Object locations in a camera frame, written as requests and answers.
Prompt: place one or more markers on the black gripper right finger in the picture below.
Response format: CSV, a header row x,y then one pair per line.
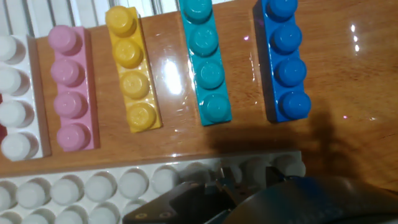
x,y
275,175

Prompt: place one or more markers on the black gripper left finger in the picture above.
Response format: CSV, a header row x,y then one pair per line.
x,y
227,183

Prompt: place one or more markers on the blue four-stud block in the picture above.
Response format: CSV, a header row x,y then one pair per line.
x,y
286,68

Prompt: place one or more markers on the teal four-stud block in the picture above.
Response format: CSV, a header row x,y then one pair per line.
x,y
206,71

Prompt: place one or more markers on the wooden work board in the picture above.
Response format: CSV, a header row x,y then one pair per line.
x,y
342,93

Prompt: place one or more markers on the white studded baseplate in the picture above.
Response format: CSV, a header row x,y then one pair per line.
x,y
93,186

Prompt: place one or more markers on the yellow four-stud block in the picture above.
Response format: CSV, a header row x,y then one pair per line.
x,y
133,81

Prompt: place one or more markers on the light pink four-stud block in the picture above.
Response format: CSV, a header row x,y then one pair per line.
x,y
70,102

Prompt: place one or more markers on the white four-stud block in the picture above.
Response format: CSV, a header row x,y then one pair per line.
x,y
12,112

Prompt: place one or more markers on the magenta three-stud block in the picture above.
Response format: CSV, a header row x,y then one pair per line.
x,y
1,132

